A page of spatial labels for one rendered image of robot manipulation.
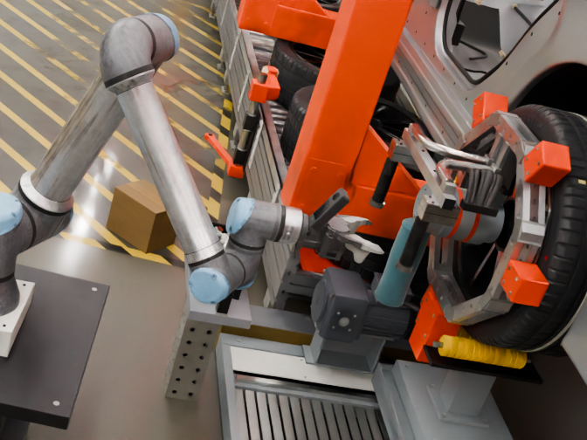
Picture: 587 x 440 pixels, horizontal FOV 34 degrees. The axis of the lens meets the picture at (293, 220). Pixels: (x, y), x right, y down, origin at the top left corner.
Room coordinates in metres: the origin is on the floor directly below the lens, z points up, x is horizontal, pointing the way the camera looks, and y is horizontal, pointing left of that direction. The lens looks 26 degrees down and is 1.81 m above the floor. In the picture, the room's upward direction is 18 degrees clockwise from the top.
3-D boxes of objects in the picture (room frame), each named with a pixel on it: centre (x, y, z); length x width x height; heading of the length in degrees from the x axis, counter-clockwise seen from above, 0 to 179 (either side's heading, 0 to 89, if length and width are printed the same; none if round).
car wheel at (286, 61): (4.61, 0.04, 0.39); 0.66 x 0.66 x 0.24
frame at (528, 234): (2.36, -0.48, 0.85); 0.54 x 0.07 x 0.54; 16
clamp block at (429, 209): (2.14, -0.33, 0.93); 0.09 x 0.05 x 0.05; 106
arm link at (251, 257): (2.00, 0.09, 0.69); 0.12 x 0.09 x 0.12; 165
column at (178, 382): (2.36, 0.17, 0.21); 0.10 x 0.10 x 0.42; 16
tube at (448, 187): (2.23, -0.39, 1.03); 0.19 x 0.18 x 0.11; 106
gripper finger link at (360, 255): (2.03, -0.18, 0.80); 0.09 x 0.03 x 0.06; 71
